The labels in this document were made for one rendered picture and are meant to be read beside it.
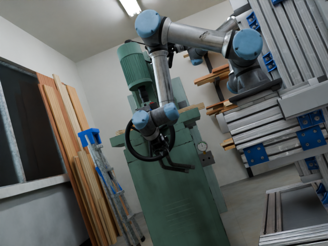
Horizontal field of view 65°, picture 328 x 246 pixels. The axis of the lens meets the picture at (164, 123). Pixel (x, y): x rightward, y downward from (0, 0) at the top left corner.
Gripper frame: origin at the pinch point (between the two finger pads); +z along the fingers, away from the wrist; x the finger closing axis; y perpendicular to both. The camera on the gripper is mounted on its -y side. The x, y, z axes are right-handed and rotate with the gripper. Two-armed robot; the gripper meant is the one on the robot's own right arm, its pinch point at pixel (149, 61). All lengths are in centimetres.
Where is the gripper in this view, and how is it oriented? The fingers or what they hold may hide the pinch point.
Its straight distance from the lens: 180.2
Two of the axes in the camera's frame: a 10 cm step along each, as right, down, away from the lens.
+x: 1.2, 5.4, -8.3
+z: -9.4, 3.3, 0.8
